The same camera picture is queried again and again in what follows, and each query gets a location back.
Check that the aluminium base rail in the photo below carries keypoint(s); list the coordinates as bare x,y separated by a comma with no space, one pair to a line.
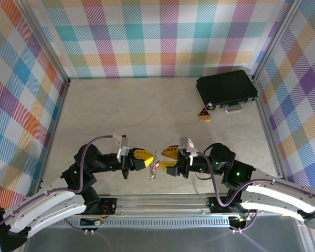
160,203

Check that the black briefcase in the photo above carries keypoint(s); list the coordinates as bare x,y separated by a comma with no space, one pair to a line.
225,86

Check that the wooden block with triangle sign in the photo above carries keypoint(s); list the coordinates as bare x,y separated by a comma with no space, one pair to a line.
204,118

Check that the red key tag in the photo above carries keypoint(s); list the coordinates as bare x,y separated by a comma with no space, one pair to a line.
157,165

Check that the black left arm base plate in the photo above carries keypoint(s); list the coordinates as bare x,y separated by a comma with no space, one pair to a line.
107,204

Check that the grey metal sheet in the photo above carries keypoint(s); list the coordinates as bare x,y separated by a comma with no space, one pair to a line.
173,240

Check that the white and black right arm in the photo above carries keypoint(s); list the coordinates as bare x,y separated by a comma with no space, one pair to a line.
278,190

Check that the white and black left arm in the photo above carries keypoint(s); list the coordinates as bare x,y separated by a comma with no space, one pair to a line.
50,210

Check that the small black connector board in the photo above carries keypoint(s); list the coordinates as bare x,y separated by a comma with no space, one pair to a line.
89,222
237,221

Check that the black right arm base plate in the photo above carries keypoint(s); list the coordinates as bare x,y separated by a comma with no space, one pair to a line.
218,204

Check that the aluminium frame post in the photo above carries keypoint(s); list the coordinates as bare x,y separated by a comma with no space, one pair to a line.
275,39
46,44

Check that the aluminium side rail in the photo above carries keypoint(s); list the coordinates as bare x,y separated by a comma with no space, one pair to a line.
52,136
270,131

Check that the silver key holder with rings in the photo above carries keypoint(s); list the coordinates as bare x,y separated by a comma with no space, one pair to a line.
152,176

